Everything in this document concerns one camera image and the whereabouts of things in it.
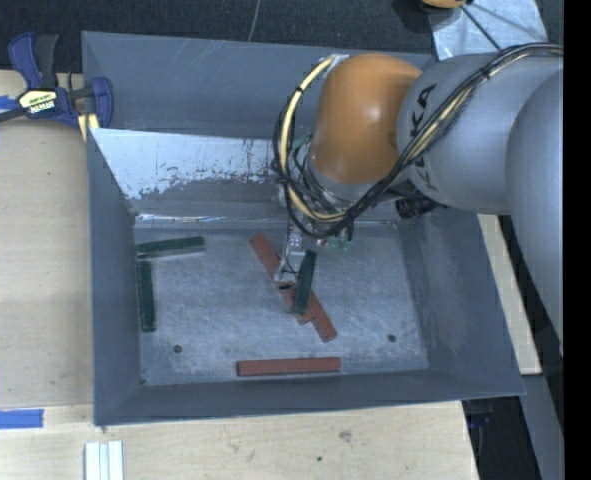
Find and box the dark green block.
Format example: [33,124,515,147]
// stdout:
[135,259,158,334]
[290,249,320,317]
[135,235,208,261]

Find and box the pale wood flat board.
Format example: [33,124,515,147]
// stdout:
[0,115,97,411]

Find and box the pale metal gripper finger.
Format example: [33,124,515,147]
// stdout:
[284,235,307,271]
[273,250,296,290]

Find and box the grey metal bin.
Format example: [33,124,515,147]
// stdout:
[80,30,528,427]

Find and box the red-brown flat block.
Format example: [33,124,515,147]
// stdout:
[248,233,316,326]
[305,288,339,344]
[235,356,343,379]

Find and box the black cylinder on white bracket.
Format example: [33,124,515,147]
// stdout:
[393,195,439,221]

